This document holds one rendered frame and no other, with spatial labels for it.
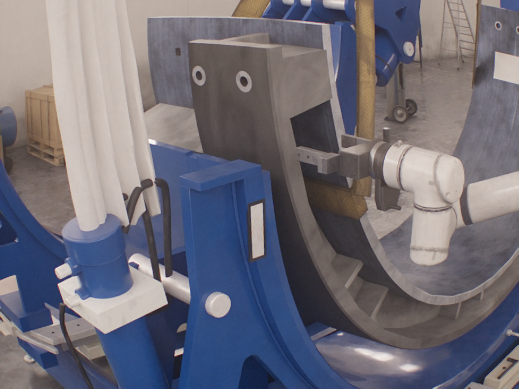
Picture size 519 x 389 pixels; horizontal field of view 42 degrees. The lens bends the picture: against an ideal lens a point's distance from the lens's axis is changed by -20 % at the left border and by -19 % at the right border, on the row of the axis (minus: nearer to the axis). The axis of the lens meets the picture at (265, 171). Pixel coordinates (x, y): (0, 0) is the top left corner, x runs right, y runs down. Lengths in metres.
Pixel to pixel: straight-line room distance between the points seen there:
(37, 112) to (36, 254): 6.88
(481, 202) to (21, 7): 9.93
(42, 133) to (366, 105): 8.54
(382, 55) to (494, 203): 3.71
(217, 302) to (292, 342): 0.29
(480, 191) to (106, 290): 0.82
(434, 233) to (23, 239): 2.43
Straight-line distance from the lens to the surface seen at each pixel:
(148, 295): 1.67
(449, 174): 1.42
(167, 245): 1.79
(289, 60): 1.70
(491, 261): 2.99
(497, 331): 3.26
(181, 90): 2.21
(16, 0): 11.02
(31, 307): 3.68
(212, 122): 1.85
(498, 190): 1.56
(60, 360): 4.21
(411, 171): 1.46
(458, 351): 3.15
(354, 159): 1.51
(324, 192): 1.97
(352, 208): 1.94
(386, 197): 1.54
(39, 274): 3.65
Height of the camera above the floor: 2.58
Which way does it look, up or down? 16 degrees down
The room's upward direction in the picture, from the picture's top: 1 degrees counter-clockwise
